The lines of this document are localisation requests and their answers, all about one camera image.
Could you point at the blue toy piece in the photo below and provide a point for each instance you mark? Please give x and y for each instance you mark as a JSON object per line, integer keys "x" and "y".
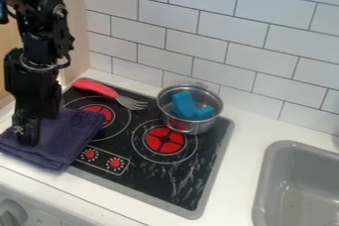
{"x": 187, "y": 106}

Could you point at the toy stove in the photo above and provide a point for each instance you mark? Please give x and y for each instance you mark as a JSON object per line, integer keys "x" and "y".
{"x": 150, "y": 150}

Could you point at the toy sink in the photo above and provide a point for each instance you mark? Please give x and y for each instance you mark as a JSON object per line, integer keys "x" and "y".
{"x": 300, "y": 187}

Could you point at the silver pot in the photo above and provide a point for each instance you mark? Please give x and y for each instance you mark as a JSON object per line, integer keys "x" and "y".
{"x": 190, "y": 117}

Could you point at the purple cloth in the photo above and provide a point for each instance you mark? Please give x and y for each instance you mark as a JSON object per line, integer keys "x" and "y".
{"x": 61, "y": 139}

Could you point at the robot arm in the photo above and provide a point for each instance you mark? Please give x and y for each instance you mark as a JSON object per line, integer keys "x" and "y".
{"x": 42, "y": 22}

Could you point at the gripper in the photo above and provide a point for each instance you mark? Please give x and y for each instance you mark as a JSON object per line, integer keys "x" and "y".
{"x": 32, "y": 86}

